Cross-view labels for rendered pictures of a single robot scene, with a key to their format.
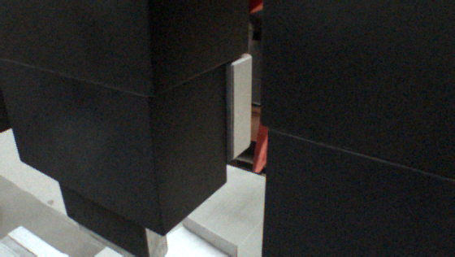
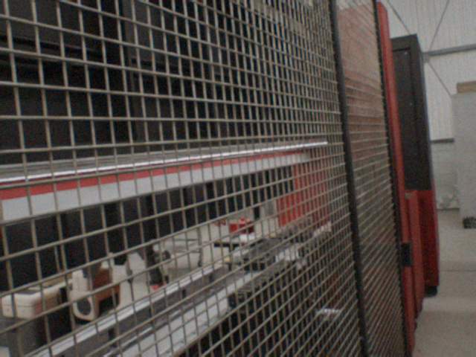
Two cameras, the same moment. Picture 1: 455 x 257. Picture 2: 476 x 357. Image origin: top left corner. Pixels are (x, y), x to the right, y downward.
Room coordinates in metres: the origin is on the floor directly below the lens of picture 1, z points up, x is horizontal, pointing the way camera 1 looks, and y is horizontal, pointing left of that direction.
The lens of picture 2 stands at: (0.48, 2.47, 1.46)
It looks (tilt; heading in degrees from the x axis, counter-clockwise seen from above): 3 degrees down; 266
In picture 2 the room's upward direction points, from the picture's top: 6 degrees counter-clockwise
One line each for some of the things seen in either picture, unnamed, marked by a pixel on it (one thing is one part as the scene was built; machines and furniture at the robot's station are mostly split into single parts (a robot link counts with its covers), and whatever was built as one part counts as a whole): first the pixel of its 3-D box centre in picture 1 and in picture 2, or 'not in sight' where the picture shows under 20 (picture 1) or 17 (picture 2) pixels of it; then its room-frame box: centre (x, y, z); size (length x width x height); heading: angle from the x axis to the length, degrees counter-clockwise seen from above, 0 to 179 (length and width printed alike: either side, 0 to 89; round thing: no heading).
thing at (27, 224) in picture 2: not in sight; (21, 251); (0.98, 1.26, 1.26); 0.15 x 0.09 x 0.17; 58
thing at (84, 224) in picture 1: (109, 208); (254, 213); (0.25, 0.10, 1.13); 0.10 x 0.02 x 0.10; 58
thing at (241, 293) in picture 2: not in sight; (266, 280); (0.32, 0.96, 1.02); 0.44 x 0.06 x 0.04; 58
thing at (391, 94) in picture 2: not in sight; (338, 185); (-0.41, -0.64, 1.15); 0.85 x 0.25 x 2.30; 148
